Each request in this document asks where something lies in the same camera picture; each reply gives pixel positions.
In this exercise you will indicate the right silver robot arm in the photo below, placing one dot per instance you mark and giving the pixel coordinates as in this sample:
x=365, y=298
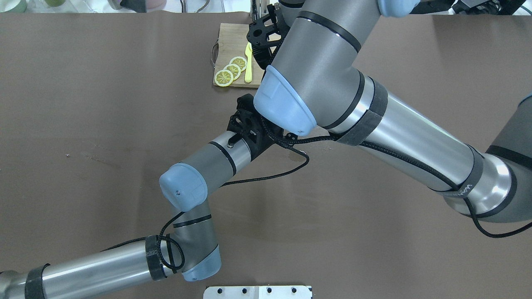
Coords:
x=312, y=82

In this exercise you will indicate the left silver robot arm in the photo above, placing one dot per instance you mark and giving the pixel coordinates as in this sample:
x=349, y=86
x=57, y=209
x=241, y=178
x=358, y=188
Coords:
x=186, y=245

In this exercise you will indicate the green plastic cup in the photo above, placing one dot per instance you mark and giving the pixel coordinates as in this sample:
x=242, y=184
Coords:
x=54, y=3

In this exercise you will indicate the lemon slice far end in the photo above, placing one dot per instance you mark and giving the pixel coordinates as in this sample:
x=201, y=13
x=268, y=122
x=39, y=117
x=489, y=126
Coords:
x=223, y=78

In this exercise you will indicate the lemon slice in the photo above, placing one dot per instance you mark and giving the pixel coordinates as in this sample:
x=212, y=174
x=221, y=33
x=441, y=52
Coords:
x=234, y=69
x=239, y=61

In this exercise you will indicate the bamboo cutting board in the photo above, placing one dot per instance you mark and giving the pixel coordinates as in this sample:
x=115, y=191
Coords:
x=232, y=41

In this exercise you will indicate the yellow plastic knife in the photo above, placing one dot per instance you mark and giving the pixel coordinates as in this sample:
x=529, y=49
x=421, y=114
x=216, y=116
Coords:
x=248, y=77

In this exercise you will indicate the pink bowl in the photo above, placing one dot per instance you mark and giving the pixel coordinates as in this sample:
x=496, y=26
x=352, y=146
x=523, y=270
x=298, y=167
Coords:
x=139, y=6

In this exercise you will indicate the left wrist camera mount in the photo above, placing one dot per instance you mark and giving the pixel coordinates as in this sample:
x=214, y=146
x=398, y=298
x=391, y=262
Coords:
x=246, y=123

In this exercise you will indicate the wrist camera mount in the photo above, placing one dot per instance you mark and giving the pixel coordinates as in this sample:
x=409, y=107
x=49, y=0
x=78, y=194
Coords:
x=266, y=33
x=246, y=123

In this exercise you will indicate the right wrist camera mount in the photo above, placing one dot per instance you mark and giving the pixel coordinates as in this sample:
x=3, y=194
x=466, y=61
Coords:
x=266, y=33

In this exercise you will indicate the white pedestal base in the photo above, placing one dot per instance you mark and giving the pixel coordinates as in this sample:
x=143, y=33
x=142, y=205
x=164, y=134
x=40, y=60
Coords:
x=259, y=292

